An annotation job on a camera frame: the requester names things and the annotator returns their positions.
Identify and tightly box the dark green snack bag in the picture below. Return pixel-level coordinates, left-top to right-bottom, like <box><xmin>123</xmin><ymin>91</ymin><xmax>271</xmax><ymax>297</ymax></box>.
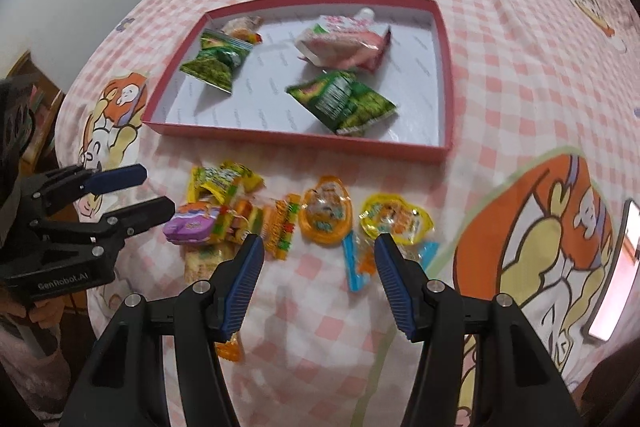
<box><xmin>179</xmin><ymin>29</ymin><xmax>254</xmax><ymax>94</ymax></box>

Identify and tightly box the pink peach jelly pouch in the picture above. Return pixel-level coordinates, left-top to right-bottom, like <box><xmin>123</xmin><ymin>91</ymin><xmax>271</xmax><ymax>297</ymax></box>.
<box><xmin>294</xmin><ymin>8</ymin><xmax>392</xmax><ymax>72</ymax></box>

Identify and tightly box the green pea snack bag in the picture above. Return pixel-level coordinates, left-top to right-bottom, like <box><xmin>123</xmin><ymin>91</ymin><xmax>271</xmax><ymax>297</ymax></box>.
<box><xmin>262</xmin><ymin>193</ymin><xmax>300</xmax><ymax>260</ymax></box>

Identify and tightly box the burger gummy packet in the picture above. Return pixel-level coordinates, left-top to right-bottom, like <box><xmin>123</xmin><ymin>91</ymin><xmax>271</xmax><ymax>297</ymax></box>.
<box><xmin>214</xmin><ymin>198</ymin><xmax>265</xmax><ymax>245</ymax></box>

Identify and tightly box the pink fuzzy sleeve forearm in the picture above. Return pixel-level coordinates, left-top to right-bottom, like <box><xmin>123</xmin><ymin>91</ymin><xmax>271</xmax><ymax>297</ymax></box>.
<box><xmin>1</xmin><ymin>315</ymin><xmax>70</xmax><ymax>426</ymax></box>

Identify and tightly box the wooden bedside shelf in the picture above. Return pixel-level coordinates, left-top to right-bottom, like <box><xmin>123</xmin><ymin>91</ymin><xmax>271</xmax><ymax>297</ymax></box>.
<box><xmin>9</xmin><ymin>51</ymin><xmax>65</xmax><ymax>176</ymax></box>

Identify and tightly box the purple candy tin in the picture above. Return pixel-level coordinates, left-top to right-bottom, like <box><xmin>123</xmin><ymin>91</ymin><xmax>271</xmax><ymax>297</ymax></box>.
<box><xmin>163</xmin><ymin>202</ymin><xmax>220</xmax><ymax>245</ymax></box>

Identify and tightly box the pink smartphone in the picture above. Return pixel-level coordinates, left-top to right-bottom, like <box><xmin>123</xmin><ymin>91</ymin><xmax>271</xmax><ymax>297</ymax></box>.
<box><xmin>582</xmin><ymin>198</ymin><xmax>640</xmax><ymax>343</ymax></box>

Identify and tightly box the orange rice cracker pack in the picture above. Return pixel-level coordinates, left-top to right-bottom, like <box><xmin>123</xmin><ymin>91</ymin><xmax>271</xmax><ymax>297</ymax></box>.
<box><xmin>181</xmin><ymin>242</ymin><xmax>244</xmax><ymax>363</ymax></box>

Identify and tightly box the yellow jelly cup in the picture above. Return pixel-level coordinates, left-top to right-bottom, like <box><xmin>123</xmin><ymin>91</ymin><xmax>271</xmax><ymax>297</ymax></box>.
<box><xmin>359</xmin><ymin>193</ymin><xmax>434</xmax><ymax>246</ymax></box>

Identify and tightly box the clear blue-edged snack packet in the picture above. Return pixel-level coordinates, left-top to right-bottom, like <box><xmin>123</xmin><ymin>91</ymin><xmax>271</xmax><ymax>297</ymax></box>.
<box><xmin>342</xmin><ymin>231</ymin><xmax>439</xmax><ymax>293</ymax></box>

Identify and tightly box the clear rainbow candy packet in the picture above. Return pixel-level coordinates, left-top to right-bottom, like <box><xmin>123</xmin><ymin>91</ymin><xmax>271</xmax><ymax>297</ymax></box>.
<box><xmin>221</xmin><ymin>16</ymin><xmax>262</xmax><ymax>44</ymax></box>

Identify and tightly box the yellow candy wrapper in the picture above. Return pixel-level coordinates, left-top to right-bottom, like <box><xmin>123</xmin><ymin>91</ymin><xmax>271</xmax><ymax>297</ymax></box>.
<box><xmin>220</xmin><ymin>160</ymin><xmax>264</xmax><ymax>193</ymax></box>
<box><xmin>186</xmin><ymin>166</ymin><xmax>241</xmax><ymax>205</ymax></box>

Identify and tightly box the pink shallow cardboard box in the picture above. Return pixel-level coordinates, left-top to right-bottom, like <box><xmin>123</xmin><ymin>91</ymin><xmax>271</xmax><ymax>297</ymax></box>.
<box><xmin>142</xmin><ymin>0</ymin><xmax>454</xmax><ymax>164</ymax></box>

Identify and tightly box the orange jelly cup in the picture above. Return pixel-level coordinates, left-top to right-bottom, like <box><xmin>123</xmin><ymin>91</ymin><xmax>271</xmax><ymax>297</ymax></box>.
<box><xmin>298</xmin><ymin>176</ymin><xmax>352</xmax><ymax>247</ymax></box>

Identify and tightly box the operator's left hand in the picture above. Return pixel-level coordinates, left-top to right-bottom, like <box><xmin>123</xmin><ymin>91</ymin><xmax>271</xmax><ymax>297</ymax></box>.
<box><xmin>0</xmin><ymin>288</ymin><xmax>65</xmax><ymax>329</ymax></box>

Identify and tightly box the green triangular snack bag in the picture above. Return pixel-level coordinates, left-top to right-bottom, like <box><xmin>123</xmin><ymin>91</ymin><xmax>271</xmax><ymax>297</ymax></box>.
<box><xmin>286</xmin><ymin>70</ymin><xmax>397</xmax><ymax>136</ymax></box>

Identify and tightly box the pink checkered cartoon bedsheet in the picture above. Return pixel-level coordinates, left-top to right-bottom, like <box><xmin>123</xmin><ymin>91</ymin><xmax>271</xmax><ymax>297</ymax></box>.
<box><xmin>55</xmin><ymin>0</ymin><xmax>639</xmax><ymax>426</ymax></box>

